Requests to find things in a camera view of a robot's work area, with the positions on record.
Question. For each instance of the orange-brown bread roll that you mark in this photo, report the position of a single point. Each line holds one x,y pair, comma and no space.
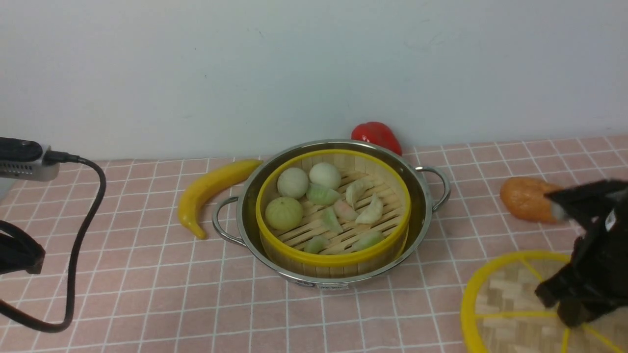
524,197

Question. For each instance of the pale green dumpling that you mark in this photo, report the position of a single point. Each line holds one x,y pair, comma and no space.
321,195

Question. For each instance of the greenish round bun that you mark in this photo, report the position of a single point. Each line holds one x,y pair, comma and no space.
284,213

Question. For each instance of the stainless steel pot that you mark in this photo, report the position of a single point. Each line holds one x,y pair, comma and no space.
234,219

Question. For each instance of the yellow-rimmed woven steamer lid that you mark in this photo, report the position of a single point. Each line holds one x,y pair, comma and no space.
500,312

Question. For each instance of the cream dumpling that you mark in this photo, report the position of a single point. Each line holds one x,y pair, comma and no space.
372,213
356,189

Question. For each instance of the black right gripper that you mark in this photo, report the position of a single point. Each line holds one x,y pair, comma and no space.
594,282

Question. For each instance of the pink-tinted dumpling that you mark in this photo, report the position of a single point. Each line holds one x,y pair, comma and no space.
344,211

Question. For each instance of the yellow plastic banana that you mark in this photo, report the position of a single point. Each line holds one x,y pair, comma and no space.
203,189

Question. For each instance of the yellow-rimmed bamboo steamer basket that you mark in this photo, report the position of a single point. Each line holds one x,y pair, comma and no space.
311,249

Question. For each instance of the pink checkered tablecloth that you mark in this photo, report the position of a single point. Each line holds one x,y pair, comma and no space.
145,285

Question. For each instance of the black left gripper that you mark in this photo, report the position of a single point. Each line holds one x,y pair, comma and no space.
19,251

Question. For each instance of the red plastic bell pepper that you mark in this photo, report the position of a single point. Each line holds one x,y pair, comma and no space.
379,134

